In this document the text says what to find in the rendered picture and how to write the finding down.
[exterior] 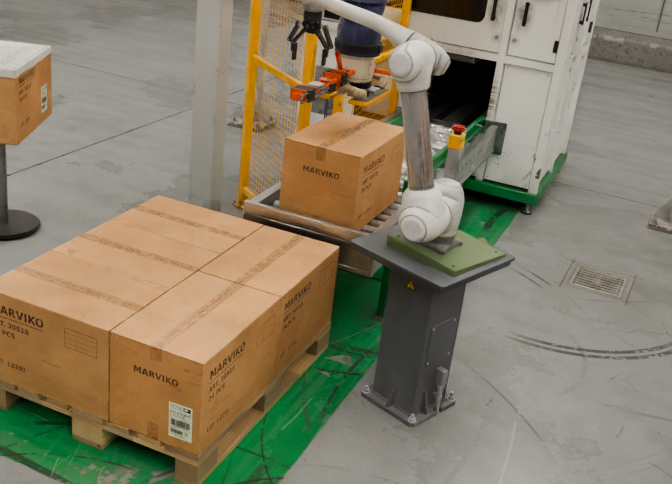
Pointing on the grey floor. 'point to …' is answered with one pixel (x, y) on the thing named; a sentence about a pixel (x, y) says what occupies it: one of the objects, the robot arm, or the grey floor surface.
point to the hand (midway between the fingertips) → (308, 59)
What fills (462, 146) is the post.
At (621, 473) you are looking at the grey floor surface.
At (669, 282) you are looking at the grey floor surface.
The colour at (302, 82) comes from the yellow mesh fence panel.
